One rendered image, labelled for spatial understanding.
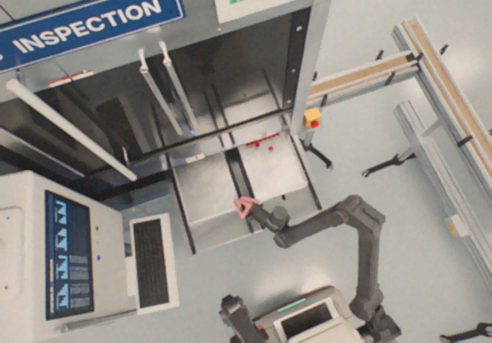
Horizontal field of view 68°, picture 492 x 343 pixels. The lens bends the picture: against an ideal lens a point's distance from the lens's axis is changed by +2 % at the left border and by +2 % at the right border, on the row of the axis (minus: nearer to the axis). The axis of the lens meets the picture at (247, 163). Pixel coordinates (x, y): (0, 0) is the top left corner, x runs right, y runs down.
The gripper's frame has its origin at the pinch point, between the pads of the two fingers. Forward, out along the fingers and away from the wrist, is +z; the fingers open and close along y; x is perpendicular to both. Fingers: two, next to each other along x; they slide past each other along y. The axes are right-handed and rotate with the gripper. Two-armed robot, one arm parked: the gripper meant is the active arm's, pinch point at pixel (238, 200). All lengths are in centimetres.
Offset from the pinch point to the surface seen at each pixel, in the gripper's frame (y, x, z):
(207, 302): -84, 94, -3
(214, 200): -22.8, 13.3, 14.4
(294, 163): -37.7, -21.5, -6.9
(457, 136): -57, -73, -64
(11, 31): 83, -25, 41
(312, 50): 23, -61, 1
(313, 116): -32, -45, -3
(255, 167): -32.7, -9.8, 7.9
